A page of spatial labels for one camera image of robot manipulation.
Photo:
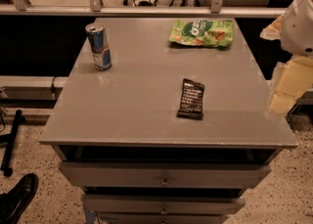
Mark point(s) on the blue silver redbull can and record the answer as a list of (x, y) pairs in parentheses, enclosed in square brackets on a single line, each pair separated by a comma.
[(99, 45)]

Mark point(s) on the grey drawer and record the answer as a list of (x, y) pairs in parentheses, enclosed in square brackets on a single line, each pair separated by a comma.
[(127, 218), (164, 175), (162, 205)]

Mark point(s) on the top grey drawer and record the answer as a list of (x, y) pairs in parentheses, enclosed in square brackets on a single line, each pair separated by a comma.
[(164, 175)]

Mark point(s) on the metal railing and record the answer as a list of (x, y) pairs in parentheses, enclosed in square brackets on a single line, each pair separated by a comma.
[(131, 8)]

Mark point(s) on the green chip bag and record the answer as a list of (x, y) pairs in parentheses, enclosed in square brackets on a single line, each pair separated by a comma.
[(202, 33)]

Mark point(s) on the grey drawer cabinet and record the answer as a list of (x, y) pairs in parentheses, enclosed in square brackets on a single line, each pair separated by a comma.
[(128, 114)]

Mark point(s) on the black chair leg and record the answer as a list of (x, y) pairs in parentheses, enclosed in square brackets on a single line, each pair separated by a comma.
[(9, 141)]

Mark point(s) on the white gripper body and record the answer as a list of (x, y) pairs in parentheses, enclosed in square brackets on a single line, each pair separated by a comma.
[(298, 27)]

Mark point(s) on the bottom grey drawer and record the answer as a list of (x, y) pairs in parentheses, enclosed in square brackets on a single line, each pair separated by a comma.
[(127, 218)]

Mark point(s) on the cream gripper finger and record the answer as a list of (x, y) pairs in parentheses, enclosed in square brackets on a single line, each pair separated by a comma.
[(273, 30), (289, 82)]

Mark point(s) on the black leather shoe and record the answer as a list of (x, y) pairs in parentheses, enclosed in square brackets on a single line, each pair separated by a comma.
[(14, 203)]

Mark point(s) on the middle grey drawer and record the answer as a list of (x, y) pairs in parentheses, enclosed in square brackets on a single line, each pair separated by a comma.
[(162, 205)]

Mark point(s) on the black rxbar chocolate wrapper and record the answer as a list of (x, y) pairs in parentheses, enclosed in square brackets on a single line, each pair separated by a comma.
[(191, 100)]

